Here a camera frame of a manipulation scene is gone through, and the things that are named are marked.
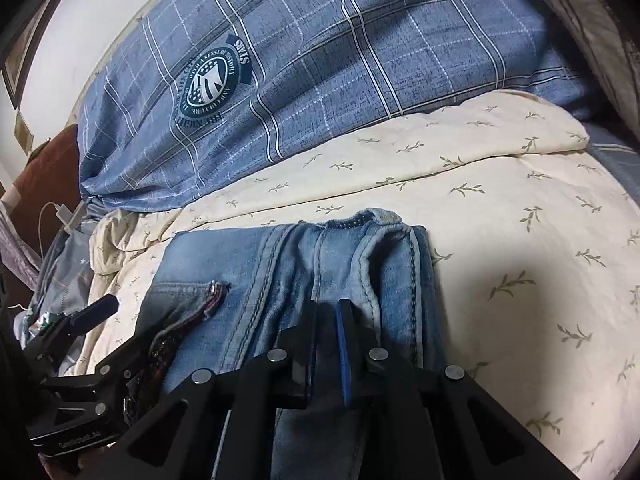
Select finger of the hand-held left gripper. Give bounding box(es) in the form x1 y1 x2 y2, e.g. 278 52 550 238
22 294 120 362
42 332 173 401

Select large framed picture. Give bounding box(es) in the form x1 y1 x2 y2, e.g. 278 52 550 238
0 0 58 108

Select blue denim pants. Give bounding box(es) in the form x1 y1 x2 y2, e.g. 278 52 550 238
122 210 448 480

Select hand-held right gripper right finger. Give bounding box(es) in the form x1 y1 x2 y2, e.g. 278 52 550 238
336 299 581 480

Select white charger with cable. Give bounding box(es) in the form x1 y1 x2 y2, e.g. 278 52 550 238
37 202 76 233

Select blue plaid pillow with emblem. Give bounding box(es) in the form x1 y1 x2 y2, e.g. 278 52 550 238
77 0 601 213

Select grey star-print bedsheet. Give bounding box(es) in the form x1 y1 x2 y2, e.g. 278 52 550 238
15 220 108 356

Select small framed picture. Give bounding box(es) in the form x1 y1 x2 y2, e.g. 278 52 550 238
14 110 33 151

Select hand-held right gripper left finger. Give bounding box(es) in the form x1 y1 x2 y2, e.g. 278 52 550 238
112 300 318 480

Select striped floral pillow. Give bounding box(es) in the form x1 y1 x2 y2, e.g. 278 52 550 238
515 0 640 126

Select blue bedsheet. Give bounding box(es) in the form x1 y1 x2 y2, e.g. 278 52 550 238
585 125 640 196

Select brown headboard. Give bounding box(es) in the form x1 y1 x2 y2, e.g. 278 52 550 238
10 124 83 241

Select cream leaf-print blanket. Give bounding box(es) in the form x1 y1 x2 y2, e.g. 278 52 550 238
50 89 640 480

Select pink patterned cloth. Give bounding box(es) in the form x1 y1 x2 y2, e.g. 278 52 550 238
0 200 43 291

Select white power strip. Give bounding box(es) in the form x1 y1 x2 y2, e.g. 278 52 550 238
62 207 90 235

